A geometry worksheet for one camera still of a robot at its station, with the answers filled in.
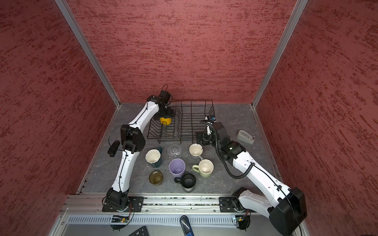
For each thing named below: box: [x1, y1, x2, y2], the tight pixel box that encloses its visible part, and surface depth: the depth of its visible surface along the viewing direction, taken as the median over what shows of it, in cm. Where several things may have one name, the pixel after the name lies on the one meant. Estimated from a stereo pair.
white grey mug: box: [189, 143, 204, 161], surface depth 87 cm
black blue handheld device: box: [179, 214, 195, 236], surface depth 66 cm
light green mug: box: [191, 159, 215, 178], surface depth 81 cm
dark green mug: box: [145, 147, 163, 169], surface depth 84 cm
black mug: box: [173, 172, 197, 194], surface depth 80 cm
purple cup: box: [168, 157, 186, 179], surface depth 79 cm
